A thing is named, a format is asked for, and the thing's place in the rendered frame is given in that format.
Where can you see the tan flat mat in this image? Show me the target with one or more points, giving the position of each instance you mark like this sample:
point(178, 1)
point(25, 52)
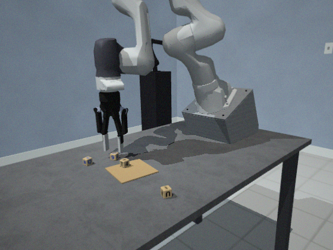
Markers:
point(136, 170)

